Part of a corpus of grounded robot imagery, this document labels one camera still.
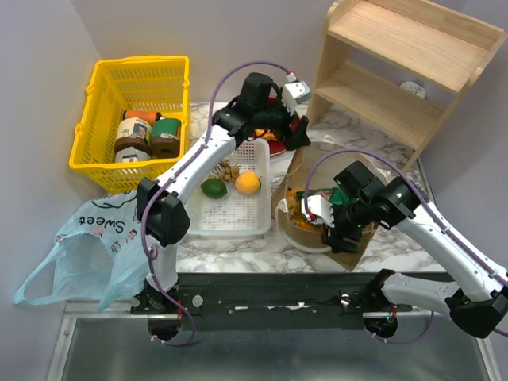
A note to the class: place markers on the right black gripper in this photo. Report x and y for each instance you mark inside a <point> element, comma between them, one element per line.
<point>332,236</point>

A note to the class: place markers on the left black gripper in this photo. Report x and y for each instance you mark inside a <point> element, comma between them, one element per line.
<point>292,140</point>

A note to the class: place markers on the green snack packet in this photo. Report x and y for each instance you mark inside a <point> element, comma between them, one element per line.
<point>334,195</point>

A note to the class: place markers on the brown paper bag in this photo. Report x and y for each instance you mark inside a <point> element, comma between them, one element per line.
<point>295,178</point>

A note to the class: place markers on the orange citrus fruit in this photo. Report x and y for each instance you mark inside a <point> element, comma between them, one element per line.
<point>248,182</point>

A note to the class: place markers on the yellow berries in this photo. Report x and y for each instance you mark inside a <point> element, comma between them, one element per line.
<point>225,171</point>

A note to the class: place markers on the green lime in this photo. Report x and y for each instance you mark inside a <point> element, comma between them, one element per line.
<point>214,188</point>

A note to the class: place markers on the light blue plastic grocery bag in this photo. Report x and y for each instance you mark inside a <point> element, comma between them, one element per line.
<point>97,255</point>

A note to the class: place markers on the orange ring doughnut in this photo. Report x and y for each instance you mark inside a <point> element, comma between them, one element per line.
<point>265,134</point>

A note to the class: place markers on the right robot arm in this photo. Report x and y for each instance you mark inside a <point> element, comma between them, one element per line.
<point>476,298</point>

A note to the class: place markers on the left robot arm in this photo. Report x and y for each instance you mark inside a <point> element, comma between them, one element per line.
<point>261,104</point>

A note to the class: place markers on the orange packaged food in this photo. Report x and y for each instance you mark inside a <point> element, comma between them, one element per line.
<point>294,205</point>

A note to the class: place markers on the red round tray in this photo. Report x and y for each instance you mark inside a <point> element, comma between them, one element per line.
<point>278,147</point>

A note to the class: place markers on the green lidded brown jar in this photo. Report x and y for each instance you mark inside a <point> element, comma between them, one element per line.
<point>165,139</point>

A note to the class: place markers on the orange capped bottle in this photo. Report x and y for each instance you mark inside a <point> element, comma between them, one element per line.
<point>150,117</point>

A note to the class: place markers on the wooden shelf unit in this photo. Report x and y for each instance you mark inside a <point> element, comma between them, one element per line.
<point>441,46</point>

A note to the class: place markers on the yellow plastic shopping basket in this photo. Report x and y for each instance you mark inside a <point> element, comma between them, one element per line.
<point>148,83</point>

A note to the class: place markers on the white labelled brown jar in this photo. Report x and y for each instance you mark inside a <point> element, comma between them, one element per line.
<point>133,132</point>

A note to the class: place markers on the grey white packaged item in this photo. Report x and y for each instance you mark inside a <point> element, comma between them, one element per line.
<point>131,155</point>

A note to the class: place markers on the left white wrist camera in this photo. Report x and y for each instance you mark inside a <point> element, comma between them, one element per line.
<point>294,94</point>

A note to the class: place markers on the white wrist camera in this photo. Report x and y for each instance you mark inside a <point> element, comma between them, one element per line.
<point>294,94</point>
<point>317,210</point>

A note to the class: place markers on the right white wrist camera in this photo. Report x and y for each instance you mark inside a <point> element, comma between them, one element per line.
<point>317,210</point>

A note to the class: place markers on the white round wall fixture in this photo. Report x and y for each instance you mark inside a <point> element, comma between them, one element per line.
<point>414,88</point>

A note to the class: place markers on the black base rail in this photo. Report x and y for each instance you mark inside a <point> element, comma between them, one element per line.
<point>268,302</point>

